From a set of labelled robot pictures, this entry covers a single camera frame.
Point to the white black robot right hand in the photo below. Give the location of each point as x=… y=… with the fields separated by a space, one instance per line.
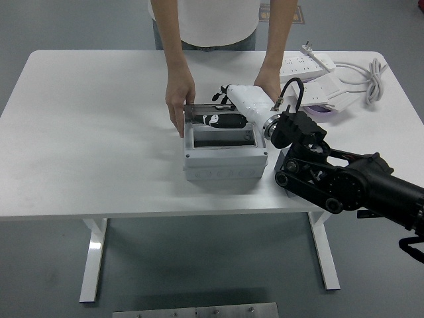
x=251 y=99

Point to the person's right hand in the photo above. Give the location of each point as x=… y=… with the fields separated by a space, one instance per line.
x=175 y=92

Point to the person's left hand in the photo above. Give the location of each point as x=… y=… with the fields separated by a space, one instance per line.
x=270 y=83

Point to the smoky transparent box lid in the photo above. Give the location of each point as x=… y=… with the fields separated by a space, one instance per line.
x=198 y=108

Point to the grey plastic electrical box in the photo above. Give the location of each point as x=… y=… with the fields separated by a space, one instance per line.
x=225 y=162

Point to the person's right forearm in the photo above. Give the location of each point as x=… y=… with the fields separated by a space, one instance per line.
x=172 y=36

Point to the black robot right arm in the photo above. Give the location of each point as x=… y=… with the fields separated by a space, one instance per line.
x=364 y=185

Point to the person's left forearm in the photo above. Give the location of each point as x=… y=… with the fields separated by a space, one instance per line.
x=278 y=36

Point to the wide white power strip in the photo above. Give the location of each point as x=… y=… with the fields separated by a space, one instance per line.
x=308 y=66

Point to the white socket panel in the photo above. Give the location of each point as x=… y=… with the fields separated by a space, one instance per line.
x=314 y=94

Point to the purple round disc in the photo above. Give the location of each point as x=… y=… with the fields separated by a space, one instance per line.
x=319 y=111

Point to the narrow white power strip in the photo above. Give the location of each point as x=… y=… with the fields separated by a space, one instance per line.
x=324 y=61

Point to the white flat plates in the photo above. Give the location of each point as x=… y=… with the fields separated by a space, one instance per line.
x=331 y=83

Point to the grey block with round hole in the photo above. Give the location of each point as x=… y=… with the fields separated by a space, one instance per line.
x=281 y=159

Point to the brown floor sign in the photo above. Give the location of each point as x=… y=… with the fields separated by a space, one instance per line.
x=298 y=16

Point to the person's torso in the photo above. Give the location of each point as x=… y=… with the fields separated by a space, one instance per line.
x=215 y=20

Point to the white table leg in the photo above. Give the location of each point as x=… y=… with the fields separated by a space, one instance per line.
x=94 y=258
x=326 y=255

